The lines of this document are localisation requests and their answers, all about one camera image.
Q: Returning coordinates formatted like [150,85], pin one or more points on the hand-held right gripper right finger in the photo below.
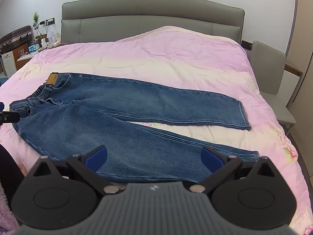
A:
[210,160]

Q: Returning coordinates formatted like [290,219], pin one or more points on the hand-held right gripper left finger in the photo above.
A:
[98,157]

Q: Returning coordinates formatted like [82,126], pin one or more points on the wall power sockets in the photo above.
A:
[47,21]

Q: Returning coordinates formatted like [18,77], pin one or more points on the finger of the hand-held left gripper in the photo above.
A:
[9,117]

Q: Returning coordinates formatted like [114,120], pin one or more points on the wooden bedside cabinet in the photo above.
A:
[24,53]

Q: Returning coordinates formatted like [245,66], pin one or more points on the pink floral blanket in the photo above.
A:
[171,58]

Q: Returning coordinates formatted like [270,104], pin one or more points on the green plant in white vase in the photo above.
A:
[36,20]

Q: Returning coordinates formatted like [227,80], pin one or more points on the grey chair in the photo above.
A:
[271,73]

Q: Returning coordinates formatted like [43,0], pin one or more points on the white table lamp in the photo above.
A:
[51,35]

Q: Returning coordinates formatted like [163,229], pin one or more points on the blue denim pants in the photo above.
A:
[127,117]

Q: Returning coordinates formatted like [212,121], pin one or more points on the white box appliance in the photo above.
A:
[9,64]

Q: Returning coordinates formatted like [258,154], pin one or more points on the purple fluffy cloth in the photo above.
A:
[5,208]

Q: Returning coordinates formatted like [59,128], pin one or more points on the grey upholstered headboard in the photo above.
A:
[146,9]

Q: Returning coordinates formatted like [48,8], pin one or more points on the brown suitcase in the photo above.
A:
[14,38]

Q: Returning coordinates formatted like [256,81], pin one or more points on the blue desk clock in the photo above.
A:
[33,47]

